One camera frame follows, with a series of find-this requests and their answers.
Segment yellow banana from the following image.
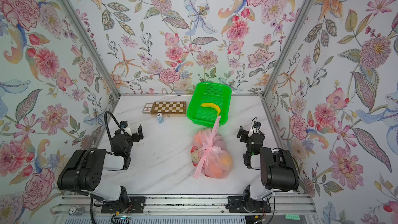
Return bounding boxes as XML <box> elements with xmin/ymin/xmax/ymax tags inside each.
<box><xmin>201</xmin><ymin>103</ymin><xmax>221</xmax><ymax>117</ymax></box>

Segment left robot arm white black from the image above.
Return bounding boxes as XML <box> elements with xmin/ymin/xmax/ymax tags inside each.
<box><xmin>57</xmin><ymin>121</ymin><xmax>144</xmax><ymax>211</ymax></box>

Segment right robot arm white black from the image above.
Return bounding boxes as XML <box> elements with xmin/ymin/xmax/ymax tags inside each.
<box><xmin>237</xmin><ymin>124</ymin><xmax>300</xmax><ymax>212</ymax></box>

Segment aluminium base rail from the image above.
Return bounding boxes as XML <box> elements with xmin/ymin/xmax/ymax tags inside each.
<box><xmin>49</xmin><ymin>193</ymin><xmax>318</xmax><ymax>217</ymax></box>

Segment aluminium corner post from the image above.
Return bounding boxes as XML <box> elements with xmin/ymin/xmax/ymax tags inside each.
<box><xmin>59</xmin><ymin>0</ymin><xmax>121</xmax><ymax>100</ymax></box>
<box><xmin>262</xmin><ymin>0</ymin><xmax>315</xmax><ymax>100</ymax></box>

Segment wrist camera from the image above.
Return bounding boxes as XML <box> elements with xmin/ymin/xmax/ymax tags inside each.
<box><xmin>252</xmin><ymin>121</ymin><xmax>261</xmax><ymax>133</ymax></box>
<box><xmin>121</xmin><ymin>124</ymin><xmax>131</xmax><ymax>135</ymax></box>

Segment left aluminium corner post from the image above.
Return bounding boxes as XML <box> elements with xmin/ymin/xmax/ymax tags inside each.
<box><xmin>59</xmin><ymin>0</ymin><xmax>121</xmax><ymax>100</ymax></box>

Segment pink plastic bag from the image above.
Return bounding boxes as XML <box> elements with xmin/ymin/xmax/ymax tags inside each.
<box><xmin>190</xmin><ymin>116</ymin><xmax>233</xmax><ymax>179</ymax></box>

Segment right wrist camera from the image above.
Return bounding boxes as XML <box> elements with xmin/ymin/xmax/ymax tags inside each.
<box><xmin>252</xmin><ymin>121</ymin><xmax>261</xmax><ymax>133</ymax></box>

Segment small card box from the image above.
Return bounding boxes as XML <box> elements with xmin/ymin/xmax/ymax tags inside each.
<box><xmin>143</xmin><ymin>103</ymin><xmax>153</xmax><ymax>114</ymax></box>

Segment wooden chessboard box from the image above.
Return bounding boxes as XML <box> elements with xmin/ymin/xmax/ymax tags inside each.
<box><xmin>150</xmin><ymin>101</ymin><xmax>187</xmax><ymax>117</ymax></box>

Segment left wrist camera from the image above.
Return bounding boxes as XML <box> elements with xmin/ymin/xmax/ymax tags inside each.
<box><xmin>121</xmin><ymin>124</ymin><xmax>131</xmax><ymax>135</ymax></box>

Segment small blue white cup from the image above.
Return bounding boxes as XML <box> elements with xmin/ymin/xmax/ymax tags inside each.
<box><xmin>157</xmin><ymin>113</ymin><xmax>164</xmax><ymax>123</ymax></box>

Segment green plastic basket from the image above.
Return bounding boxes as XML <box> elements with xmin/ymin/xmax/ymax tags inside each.
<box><xmin>187</xmin><ymin>82</ymin><xmax>232</xmax><ymax>127</ymax></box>

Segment right aluminium corner post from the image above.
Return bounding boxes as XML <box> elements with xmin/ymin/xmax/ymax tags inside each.
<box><xmin>262</xmin><ymin>0</ymin><xmax>315</xmax><ymax>100</ymax></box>

